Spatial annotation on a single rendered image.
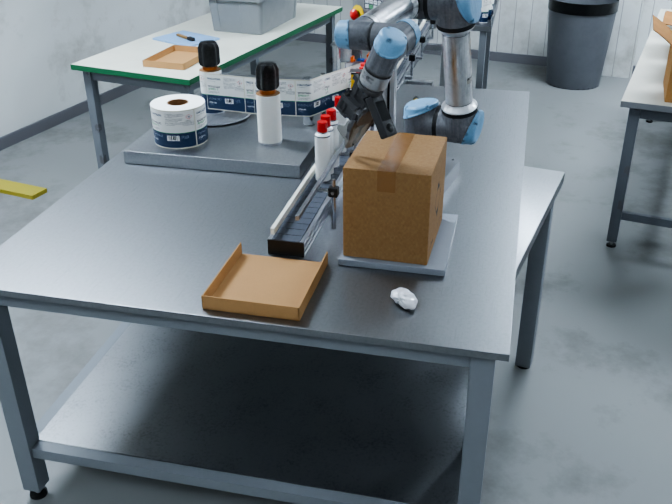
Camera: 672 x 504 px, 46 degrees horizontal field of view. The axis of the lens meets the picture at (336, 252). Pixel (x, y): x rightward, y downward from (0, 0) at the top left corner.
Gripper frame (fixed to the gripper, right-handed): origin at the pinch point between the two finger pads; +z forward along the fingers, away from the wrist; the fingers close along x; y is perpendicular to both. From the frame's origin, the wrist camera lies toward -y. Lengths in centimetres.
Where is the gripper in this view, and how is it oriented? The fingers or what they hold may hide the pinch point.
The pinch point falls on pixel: (351, 145)
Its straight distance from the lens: 220.4
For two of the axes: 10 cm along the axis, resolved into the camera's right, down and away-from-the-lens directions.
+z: -3.3, 6.4, 7.0
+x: -6.8, 3.5, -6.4
